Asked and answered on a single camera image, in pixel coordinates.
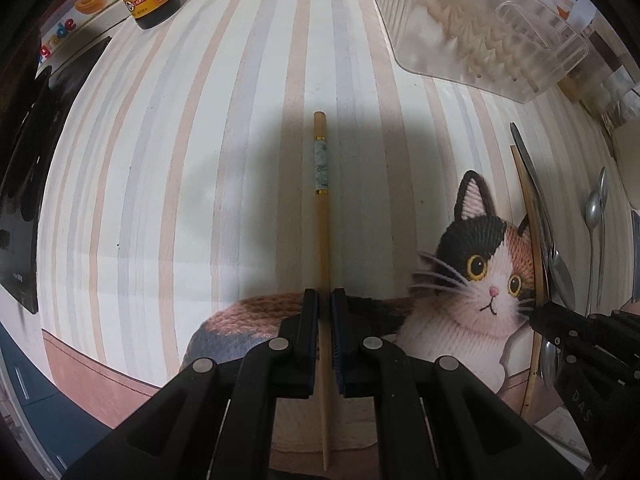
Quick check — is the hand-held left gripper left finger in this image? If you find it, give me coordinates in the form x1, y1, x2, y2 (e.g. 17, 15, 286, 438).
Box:
60, 287, 321, 480

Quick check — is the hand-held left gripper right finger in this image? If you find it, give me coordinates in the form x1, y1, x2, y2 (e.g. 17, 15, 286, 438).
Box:
330, 287, 601, 480

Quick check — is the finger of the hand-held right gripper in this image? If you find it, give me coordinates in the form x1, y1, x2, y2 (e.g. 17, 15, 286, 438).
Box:
530, 301, 601, 350

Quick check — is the wooden chopstick with patterned band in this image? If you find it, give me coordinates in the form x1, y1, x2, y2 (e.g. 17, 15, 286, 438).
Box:
313, 111, 332, 458

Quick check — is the large steel spoon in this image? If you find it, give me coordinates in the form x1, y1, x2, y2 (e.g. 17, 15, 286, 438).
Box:
549, 249, 577, 312

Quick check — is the plain bamboo chopstick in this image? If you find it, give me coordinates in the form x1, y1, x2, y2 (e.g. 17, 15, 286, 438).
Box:
510, 145, 547, 417

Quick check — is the small steel spoon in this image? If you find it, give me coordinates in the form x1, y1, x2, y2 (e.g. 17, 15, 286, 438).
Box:
584, 191, 602, 313

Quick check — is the striped cat-print tablecloth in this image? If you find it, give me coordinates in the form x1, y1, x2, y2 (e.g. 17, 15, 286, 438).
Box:
27, 0, 632, 461

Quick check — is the dark blue cabinet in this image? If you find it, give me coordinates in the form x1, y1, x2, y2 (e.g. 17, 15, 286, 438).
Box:
0, 317, 112, 443

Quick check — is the clear plastic utensil container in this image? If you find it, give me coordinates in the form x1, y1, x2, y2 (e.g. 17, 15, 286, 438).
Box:
362, 0, 592, 104

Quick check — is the black induction cooker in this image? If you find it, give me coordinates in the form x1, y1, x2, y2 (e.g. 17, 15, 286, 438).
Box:
0, 35, 114, 316

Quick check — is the fruit-print cardboard box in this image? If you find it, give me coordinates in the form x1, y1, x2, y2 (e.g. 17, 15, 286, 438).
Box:
37, 0, 132, 69

